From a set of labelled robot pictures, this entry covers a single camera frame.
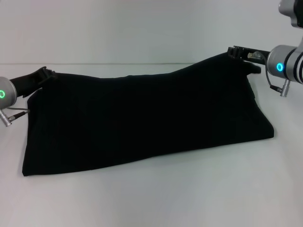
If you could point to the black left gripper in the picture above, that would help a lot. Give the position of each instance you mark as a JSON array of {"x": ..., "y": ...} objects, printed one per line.
[{"x": 26, "y": 82}]

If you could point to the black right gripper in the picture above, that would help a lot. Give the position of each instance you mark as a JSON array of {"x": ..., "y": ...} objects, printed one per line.
[{"x": 254, "y": 55}]

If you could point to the black shirt with FREE print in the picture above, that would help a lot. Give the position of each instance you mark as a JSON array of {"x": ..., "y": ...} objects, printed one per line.
[{"x": 142, "y": 113}]

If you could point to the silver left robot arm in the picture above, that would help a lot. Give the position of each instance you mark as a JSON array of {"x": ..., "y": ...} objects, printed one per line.
[{"x": 6, "y": 93}]

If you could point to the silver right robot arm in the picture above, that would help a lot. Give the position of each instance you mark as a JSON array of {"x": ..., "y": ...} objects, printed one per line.
[{"x": 287, "y": 65}]

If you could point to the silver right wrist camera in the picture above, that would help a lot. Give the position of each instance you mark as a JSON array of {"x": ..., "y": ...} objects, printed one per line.
[{"x": 292, "y": 11}]

